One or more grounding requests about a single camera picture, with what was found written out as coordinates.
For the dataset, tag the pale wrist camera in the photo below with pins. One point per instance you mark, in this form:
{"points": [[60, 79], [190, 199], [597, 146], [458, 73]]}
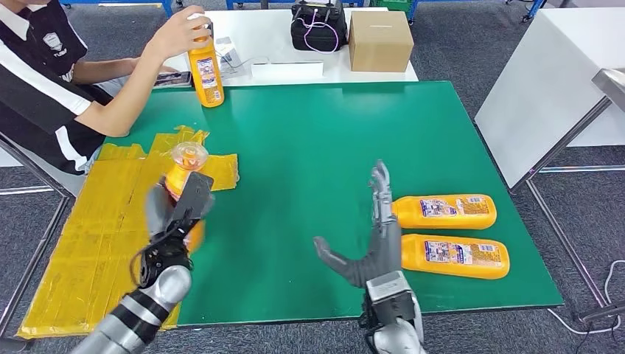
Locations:
{"points": [[193, 195], [390, 298]]}

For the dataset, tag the orange detergent bottle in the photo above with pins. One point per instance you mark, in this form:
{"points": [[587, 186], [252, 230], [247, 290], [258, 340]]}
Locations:
{"points": [[207, 83], [183, 176], [459, 256], [449, 212]]}

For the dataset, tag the person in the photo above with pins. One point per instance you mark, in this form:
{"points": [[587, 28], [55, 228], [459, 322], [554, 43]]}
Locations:
{"points": [[34, 93]]}

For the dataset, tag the grey metal table frame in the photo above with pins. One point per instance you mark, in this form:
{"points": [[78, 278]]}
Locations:
{"points": [[561, 141], [33, 264]]}

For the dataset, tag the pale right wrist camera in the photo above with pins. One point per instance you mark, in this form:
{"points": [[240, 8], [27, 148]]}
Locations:
{"points": [[390, 298]]}

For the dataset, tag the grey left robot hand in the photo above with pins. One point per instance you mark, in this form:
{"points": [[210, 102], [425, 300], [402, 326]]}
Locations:
{"points": [[156, 215]]}

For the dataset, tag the person's right hand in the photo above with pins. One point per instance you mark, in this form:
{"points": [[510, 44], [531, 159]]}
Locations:
{"points": [[180, 34]]}

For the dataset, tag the yellow taped cardboard sheet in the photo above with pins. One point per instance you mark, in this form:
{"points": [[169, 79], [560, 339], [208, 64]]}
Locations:
{"points": [[88, 234]]}

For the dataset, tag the white rectangular table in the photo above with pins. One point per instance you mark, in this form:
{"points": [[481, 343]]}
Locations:
{"points": [[268, 36]]}

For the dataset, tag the person's right forearm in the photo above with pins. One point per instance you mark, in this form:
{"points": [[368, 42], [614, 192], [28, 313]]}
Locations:
{"points": [[114, 105]]}

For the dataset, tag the person's left hand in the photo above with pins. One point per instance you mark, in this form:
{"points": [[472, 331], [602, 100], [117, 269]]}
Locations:
{"points": [[158, 69]]}

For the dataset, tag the person's left forearm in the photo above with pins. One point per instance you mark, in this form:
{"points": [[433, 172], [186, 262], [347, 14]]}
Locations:
{"points": [[107, 71]]}

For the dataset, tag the brown cardboard box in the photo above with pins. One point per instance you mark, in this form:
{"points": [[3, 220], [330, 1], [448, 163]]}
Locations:
{"points": [[381, 46]]}

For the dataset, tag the black smartphone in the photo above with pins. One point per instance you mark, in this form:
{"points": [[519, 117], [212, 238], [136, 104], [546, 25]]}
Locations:
{"points": [[176, 79]]}

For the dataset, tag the black carry bag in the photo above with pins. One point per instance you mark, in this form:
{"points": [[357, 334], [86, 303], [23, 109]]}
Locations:
{"points": [[317, 39]]}

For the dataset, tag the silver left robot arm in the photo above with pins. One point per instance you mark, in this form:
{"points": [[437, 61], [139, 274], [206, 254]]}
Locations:
{"points": [[146, 303]]}

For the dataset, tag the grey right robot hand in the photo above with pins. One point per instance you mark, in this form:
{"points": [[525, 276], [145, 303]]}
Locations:
{"points": [[381, 264]]}

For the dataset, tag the long white box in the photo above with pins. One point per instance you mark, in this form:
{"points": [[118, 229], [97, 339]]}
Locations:
{"points": [[287, 71]]}

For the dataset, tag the white panelled table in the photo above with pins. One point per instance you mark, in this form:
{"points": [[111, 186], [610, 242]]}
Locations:
{"points": [[547, 88]]}

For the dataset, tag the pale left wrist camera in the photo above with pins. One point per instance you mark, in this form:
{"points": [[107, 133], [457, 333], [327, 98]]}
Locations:
{"points": [[193, 195]]}

